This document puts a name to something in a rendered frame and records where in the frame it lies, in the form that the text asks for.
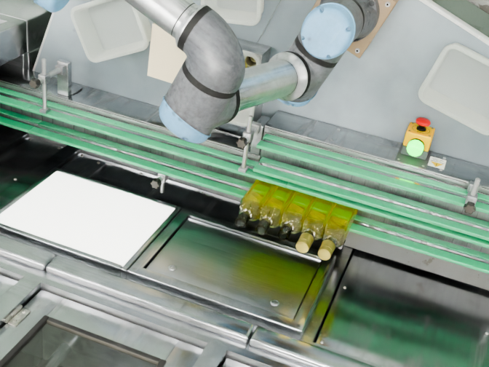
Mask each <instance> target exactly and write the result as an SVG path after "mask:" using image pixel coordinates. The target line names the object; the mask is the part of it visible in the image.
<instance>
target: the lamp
mask: <svg viewBox="0 0 489 367"><path fill-rule="evenodd" d="M423 151H424V142H423V141H422V140H420V139H417V138H414V139H411V140H410V141H409V142H408V144H407V152H408V154H409V155H411V156H413V157H417V156H419V155H421V154H422V152H423Z"/></svg>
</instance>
